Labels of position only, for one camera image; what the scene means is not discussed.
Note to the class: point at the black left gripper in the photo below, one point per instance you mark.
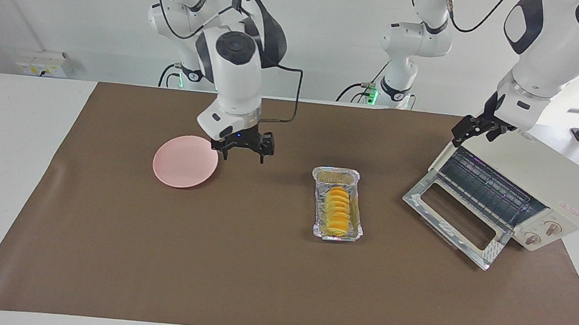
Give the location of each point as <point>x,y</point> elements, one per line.
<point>487,123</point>

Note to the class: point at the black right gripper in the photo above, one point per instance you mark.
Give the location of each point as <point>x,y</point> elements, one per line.
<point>244,138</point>

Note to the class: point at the aluminium foil tray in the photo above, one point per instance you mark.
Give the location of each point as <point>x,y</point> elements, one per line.
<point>319,208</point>

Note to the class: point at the sliced yellow bread loaf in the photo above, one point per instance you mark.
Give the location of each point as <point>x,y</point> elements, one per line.
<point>338,212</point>

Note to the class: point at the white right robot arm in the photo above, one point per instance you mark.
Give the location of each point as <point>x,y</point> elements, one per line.
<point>236,83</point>

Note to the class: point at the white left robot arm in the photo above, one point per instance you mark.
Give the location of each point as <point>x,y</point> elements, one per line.
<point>550,44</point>

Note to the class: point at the metal oven rack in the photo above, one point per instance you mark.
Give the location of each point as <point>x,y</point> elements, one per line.
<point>489,187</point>

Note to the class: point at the cream toaster oven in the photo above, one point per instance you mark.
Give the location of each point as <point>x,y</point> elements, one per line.
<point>548,177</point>

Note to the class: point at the glass oven door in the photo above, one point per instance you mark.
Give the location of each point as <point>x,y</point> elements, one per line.
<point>454,221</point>

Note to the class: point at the cream oven knob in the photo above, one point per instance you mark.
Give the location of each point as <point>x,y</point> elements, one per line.
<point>553,228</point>
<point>532,239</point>

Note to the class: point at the pink round plate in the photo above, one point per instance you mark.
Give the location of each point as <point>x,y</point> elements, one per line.
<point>183,163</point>

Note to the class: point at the brown table mat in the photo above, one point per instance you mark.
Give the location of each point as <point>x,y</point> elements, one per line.
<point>283,279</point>

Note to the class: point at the white wall socket box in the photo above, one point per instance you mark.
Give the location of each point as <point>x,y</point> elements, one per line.
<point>44,64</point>

